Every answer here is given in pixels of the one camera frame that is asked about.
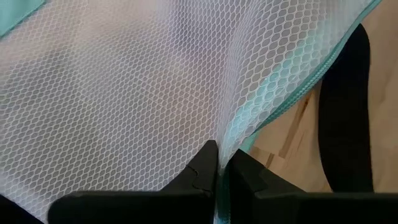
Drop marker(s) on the white mesh pouch teal trim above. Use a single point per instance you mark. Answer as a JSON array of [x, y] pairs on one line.
[[124, 93]]

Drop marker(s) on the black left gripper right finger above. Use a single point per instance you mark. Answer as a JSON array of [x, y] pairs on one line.
[[295, 208]]

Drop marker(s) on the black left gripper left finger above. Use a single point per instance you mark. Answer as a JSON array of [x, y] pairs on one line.
[[140, 208]]

